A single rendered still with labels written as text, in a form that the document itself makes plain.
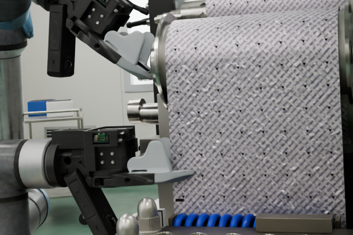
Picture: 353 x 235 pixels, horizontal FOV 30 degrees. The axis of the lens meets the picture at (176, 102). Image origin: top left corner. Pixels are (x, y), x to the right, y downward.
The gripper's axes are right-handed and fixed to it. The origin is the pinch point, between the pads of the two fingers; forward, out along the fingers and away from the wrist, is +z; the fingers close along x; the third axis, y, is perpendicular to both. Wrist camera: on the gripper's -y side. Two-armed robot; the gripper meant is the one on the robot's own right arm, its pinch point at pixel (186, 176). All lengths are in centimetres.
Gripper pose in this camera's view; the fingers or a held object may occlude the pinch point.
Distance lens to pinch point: 93.0
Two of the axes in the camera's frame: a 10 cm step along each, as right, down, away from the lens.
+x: 3.0, -0.7, 9.5
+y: -0.6, -10.0, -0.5
